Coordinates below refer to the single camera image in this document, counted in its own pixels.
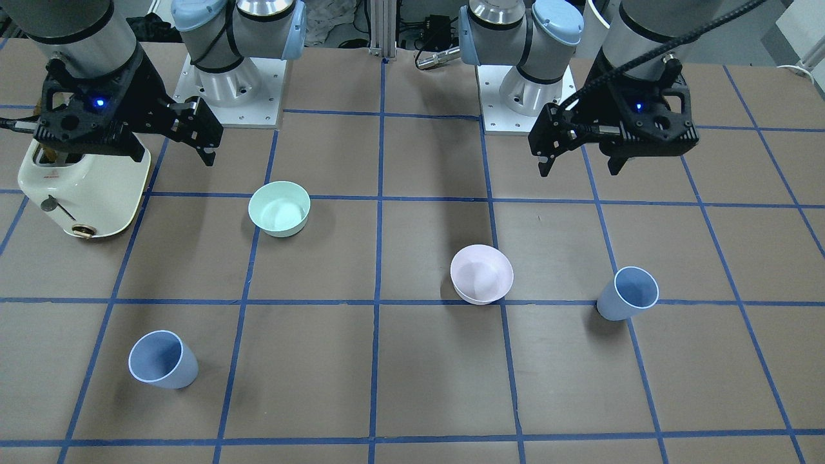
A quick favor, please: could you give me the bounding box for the aluminium frame post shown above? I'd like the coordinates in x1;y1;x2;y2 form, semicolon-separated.
368;1;398;61

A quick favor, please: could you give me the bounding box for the blue cup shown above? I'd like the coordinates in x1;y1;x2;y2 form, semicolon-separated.
127;330;199;389
596;266;660;321

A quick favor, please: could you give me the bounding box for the pink bowl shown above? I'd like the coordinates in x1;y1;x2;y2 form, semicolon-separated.
450;244;514;305

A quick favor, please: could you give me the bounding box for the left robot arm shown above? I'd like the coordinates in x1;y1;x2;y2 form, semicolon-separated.
458;1;754;177

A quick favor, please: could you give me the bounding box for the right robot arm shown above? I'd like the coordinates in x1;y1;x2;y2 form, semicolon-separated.
2;1;307;166

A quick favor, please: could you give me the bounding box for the green bowl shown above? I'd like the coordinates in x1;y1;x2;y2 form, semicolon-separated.
247;181;311;238

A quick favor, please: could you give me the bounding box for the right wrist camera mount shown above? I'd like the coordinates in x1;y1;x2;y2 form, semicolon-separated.
34;57;145;162

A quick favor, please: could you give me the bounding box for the cream toaster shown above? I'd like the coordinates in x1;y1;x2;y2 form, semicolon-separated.
17;140;152;238

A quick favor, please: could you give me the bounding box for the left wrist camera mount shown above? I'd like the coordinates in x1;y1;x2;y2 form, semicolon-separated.
599;72;699;157

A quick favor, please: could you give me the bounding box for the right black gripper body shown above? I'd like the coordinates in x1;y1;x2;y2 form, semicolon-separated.
39;45;178;162

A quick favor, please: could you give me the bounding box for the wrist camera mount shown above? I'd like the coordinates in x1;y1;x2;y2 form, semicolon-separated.
34;57;145;162
599;72;699;157

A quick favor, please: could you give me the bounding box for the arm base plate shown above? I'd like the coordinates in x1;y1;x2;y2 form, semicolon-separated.
476;65;576;136
173;55;291;130

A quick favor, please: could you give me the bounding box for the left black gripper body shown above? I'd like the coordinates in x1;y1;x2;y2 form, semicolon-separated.
577;55;684;159

